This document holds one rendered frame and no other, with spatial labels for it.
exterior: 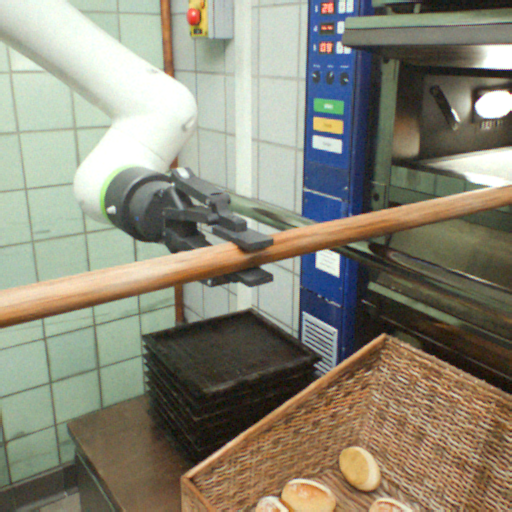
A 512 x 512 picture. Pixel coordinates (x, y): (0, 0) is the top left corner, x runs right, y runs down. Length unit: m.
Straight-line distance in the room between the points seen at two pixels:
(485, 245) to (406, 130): 0.27
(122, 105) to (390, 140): 0.53
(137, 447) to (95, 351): 0.68
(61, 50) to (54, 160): 0.93
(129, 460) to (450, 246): 0.77
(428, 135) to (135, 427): 0.89
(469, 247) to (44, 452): 1.49
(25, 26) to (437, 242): 0.76
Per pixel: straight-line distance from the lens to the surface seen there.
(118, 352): 2.03
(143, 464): 1.32
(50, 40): 0.87
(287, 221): 0.82
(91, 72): 0.86
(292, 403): 1.11
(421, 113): 1.22
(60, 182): 1.79
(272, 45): 1.45
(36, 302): 0.51
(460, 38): 0.89
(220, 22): 1.56
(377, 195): 1.21
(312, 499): 1.15
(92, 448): 1.39
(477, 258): 1.10
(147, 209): 0.72
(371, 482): 1.21
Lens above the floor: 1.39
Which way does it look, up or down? 19 degrees down
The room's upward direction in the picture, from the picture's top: straight up
